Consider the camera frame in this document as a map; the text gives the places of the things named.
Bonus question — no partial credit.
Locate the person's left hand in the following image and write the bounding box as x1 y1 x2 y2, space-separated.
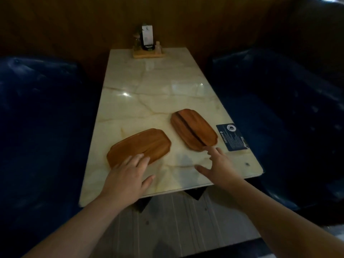
99 153 156 210

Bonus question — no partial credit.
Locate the person's right hand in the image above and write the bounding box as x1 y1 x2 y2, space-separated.
195 146 244 191

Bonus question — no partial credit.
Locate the plain wooden tray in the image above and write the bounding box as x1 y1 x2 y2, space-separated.
106 128 172 169

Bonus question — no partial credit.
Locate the dark-striped wooden tray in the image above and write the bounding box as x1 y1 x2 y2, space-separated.
170 109 219 152

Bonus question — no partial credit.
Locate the person's left forearm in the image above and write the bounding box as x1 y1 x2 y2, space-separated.
23 196 127 258

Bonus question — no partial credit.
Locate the person's right forearm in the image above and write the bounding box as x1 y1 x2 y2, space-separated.
228 180 344 258

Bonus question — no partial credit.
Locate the dark blue table sticker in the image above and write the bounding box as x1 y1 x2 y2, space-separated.
216 123 249 152

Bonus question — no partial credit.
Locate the dark blue leather sofa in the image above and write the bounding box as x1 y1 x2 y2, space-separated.
0 56 102 258
207 48 344 226

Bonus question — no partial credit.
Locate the cream marble table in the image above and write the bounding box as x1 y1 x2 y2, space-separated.
78 47 264 208

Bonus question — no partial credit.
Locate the light wooden condiment holder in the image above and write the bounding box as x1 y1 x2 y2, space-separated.
132 45 166 59

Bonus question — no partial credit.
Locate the glass bottle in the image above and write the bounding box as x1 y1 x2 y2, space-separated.
133 33 143 51

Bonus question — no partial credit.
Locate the white upright menu card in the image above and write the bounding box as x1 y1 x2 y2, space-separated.
142 24 154 51

